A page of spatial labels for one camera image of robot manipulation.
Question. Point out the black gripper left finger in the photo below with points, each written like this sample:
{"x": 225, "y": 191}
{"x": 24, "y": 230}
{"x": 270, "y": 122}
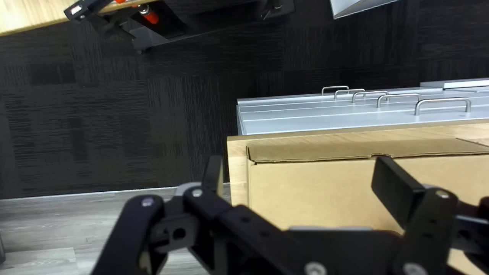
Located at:
{"x": 223, "y": 238}

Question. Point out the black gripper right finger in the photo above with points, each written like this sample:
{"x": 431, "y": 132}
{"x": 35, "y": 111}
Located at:
{"x": 434, "y": 221}

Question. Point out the brown cardboard box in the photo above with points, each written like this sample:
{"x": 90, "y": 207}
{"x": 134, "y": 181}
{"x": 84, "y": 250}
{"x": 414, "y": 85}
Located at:
{"x": 316, "y": 186}

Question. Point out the grey metal drawer cabinet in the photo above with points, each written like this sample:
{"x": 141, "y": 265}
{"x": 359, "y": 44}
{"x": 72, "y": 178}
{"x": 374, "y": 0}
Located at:
{"x": 339, "y": 106}

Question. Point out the grey panel at top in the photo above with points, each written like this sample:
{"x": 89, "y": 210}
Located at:
{"x": 345, "y": 7}

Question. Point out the black stand with orange part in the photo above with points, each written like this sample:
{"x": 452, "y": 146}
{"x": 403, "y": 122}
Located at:
{"x": 151, "y": 22}

